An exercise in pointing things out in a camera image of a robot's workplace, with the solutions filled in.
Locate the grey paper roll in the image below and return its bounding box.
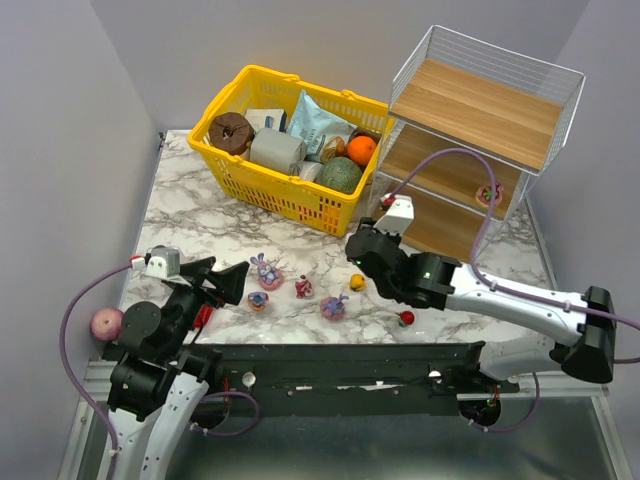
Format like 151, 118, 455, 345
249, 128, 306, 176

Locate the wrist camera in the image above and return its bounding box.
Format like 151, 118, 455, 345
374, 193, 414, 236
130, 245, 181, 280

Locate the white cup in basket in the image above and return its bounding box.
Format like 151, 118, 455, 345
299, 161, 324, 182

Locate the pink bear with santa hat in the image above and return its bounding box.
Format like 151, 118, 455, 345
295, 275, 314, 299

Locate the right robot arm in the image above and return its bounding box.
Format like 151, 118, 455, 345
345, 219, 616, 384

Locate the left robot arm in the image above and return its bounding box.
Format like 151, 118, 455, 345
98, 247, 249, 479

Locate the chocolate donut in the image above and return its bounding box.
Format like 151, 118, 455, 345
208, 112, 255, 155

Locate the green melon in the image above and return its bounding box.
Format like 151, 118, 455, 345
315, 157, 362, 195

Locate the light blue chips bag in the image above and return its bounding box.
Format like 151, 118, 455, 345
286, 90, 355, 163

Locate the purple bunny on pink donut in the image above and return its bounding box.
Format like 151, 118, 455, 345
250, 252, 284, 291

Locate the red bell pepper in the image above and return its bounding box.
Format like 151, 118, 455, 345
194, 305, 215, 329

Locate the brown bread pastry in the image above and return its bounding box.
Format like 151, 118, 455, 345
320, 136, 347, 164

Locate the orange fruit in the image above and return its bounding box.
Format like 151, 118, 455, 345
347, 135, 377, 167

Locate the white wire wooden shelf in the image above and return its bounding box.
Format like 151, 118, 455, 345
370, 25, 585, 261

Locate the red cherry toy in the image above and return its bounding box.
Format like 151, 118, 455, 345
397, 311, 415, 328

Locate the yellow hair girl figure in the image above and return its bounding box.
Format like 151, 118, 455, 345
349, 274, 366, 292

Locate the purple bunny on pink macaron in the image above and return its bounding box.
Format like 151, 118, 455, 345
320, 295, 349, 321

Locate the white blue box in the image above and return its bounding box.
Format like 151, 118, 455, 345
244, 108, 287, 133

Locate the pink strawberry cake toy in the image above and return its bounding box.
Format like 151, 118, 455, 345
475, 182, 504, 208

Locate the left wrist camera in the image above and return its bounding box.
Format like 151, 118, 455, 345
130, 245, 181, 280

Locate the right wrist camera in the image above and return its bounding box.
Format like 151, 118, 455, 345
374, 193, 414, 236

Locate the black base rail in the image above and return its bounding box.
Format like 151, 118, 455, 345
203, 342, 516, 417

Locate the purple bunny in orange cup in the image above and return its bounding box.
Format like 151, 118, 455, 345
247, 292, 269, 311

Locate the yellow plastic basket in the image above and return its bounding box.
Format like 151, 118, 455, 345
188, 65, 389, 236

